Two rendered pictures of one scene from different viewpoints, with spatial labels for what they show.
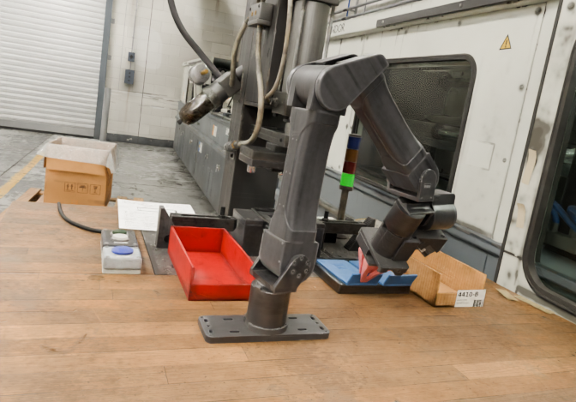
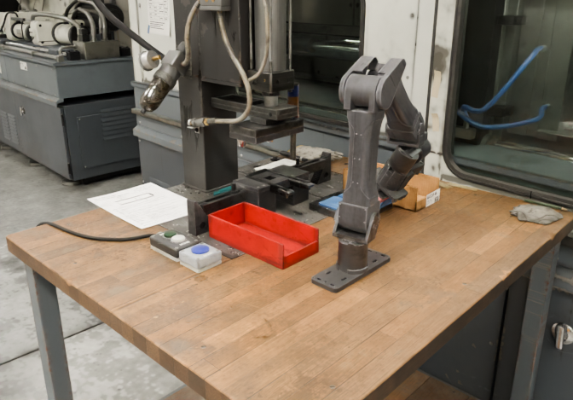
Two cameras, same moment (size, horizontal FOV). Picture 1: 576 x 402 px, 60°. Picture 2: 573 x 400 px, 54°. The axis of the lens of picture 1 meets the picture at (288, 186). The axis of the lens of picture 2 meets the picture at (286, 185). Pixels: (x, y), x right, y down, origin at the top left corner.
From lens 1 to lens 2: 0.63 m
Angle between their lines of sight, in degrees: 25
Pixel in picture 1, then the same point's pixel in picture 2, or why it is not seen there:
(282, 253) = (367, 216)
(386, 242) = (394, 180)
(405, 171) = (409, 130)
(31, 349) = (252, 342)
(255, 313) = (352, 262)
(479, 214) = not seen: hidden behind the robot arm
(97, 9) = not seen: outside the picture
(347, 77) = (390, 83)
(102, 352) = (292, 325)
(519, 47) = not seen: outside the picture
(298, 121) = (360, 120)
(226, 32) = not seen: outside the picture
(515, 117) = (411, 41)
